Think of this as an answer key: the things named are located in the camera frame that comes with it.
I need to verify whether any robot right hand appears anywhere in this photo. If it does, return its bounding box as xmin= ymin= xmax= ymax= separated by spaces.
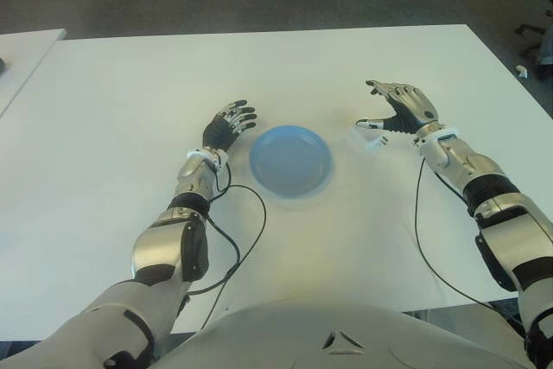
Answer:
xmin=354 ymin=79 xmax=442 ymax=136

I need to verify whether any white side table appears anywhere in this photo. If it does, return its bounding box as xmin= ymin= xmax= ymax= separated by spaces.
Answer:
xmin=0 ymin=28 xmax=68 ymax=120

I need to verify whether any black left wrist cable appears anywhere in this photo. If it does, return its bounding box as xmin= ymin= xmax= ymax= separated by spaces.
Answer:
xmin=185 ymin=165 xmax=268 ymax=328

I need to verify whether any blue plastic plate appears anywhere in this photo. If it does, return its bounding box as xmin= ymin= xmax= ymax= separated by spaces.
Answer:
xmin=249 ymin=124 xmax=335 ymax=202

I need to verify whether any grey robot torso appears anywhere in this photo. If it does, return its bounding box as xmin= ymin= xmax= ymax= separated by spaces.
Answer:
xmin=150 ymin=298 xmax=532 ymax=369

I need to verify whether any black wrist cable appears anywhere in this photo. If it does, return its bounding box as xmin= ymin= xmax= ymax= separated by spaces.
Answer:
xmin=185 ymin=165 xmax=268 ymax=328
xmin=414 ymin=156 xmax=532 ymax=344

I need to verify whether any white charger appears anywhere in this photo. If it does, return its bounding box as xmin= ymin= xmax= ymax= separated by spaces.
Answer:
xmin=348 ymin=122 xmax=391 ymax=156

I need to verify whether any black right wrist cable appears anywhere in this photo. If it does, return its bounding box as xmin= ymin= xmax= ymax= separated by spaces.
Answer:
xmin=414 ymin=156 xmax=532 ymax=344

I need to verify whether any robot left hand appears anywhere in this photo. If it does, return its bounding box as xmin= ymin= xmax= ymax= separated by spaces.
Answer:
xmin=201 ymin=99 xmax=258 ymax=155

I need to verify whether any black office chair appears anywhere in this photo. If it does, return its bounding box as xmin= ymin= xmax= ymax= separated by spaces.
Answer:
xmin=513 ymin=0 xmax=553 ymax=80

